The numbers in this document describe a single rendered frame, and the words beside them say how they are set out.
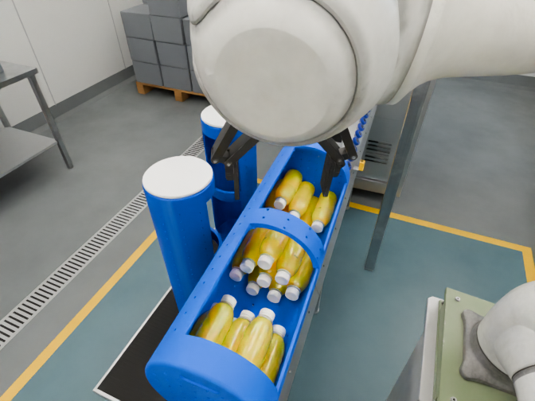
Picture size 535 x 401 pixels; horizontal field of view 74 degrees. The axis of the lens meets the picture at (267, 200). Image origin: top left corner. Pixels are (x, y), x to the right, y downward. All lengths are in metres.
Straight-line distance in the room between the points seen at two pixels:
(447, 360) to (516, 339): 0.19
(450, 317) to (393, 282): 1.43
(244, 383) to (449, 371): 0.49
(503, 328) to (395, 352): 1.35
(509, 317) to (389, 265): 1.72
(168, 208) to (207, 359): 0.79
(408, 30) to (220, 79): 0.09
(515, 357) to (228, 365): 0.55
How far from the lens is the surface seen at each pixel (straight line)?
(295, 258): 1.01
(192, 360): 0.74
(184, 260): 1.62
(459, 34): 0.22
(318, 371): 2.09
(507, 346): 0.91
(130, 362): 2.04
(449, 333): 1.05
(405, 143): 1.88
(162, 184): 1.44
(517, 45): 0.24
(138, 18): 4.52
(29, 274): 2.85
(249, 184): 2.02
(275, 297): 1.07
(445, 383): 0.99
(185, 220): 1.45
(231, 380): 0.73
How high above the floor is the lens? 1.89
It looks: 41 degrees down
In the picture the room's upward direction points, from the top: straight up
